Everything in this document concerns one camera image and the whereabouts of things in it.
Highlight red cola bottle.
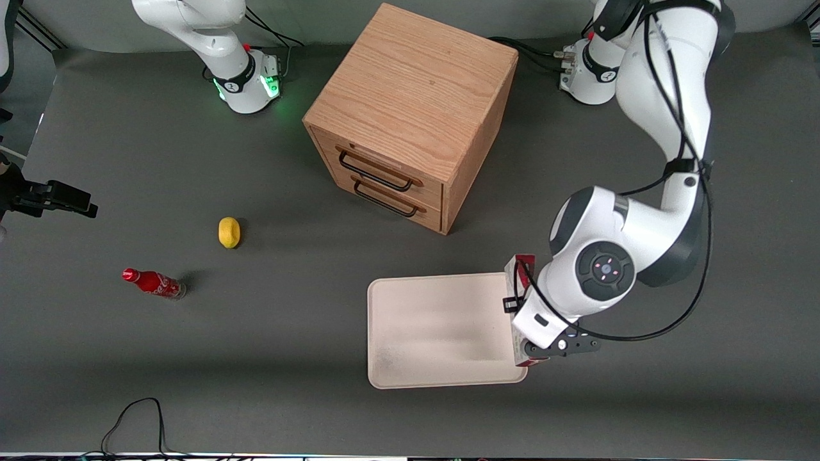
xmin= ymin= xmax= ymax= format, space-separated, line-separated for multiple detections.
xmin=122 ymin=268 xmax=187 ymax=300

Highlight wooden drawer cabinet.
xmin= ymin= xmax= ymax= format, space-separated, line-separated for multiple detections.
xmin=302 ymin=3 xmax=520 ymax=236

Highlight wooden drawer with black handle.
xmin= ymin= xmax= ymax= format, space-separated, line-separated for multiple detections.
xmin=313 ymin=130 xmax=445 ymax=207
xmin=322 ymin=168 xmax=443 ymax=232

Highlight beige plastic tray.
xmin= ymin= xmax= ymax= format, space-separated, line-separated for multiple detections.
xmin=367 ymin=272 xmax=529 ymax=390

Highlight red cookie box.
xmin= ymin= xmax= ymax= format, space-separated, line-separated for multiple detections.
xmin=504 ymin=254 xmax=552 ymax=368

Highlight black frame bar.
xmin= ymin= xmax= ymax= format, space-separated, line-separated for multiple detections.
xmin=14 ymin=8 xmax=67 ymax=52

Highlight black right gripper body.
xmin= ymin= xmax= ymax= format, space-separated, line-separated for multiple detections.
xmin=0 ymin=163 xmax=30 ymax=218

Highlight black right base cables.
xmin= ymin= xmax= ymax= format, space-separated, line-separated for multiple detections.
xmin=245 ymin=5 xmax=306 ymax=83

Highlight black looped table cable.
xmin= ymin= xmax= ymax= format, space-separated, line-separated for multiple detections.
xmin=78 ymin=397 xmax=193 ymax=459

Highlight black left base cables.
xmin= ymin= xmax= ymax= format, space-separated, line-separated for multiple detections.
xmin=488 ymin=14 xmax=600 ymax=72

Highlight black base cables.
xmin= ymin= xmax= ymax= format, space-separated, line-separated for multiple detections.
xmin=245 ymin=5 xmax=306 ymax=83
xmin=488 ymin=14 xmax=600 ymax=72

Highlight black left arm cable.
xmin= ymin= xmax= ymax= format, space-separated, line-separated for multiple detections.
xmin=514 ymin=0 xmax=714 ymax=343

